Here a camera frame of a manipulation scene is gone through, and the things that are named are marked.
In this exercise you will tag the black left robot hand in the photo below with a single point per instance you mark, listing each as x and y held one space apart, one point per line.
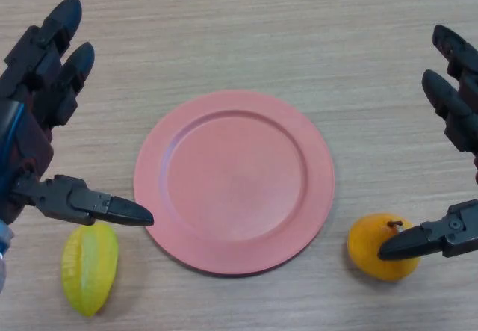
26 148

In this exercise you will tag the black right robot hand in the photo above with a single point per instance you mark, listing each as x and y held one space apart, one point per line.
457 107

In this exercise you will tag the yellow pear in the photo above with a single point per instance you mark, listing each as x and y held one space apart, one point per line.
366 245

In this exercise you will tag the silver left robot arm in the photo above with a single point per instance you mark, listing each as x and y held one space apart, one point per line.
3 256

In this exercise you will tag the pink round plate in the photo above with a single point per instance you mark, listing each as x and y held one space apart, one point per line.
235 185

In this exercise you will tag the yellow green starfruit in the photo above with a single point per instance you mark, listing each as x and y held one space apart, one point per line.
89 271

